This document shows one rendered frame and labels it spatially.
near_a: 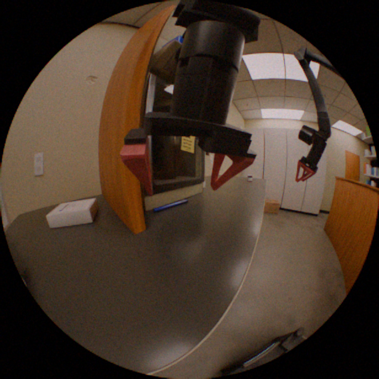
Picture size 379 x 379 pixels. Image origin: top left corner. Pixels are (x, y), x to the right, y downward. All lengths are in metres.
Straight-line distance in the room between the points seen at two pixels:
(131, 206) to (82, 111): 0.69
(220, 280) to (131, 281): 0.11
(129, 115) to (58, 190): 0.61
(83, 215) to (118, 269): 0.20
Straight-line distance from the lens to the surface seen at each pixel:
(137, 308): 0.15
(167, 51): 0.47
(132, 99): 0.25
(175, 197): 0.42
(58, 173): 0.74
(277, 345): 0.99
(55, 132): 0.79
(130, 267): 0.19
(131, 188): 0.22
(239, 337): 1.13
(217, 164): 0.17
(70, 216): 0.37
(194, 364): 1.10
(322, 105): 0.59
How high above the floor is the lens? 1.08
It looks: 13 degrees down
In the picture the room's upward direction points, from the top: straight up
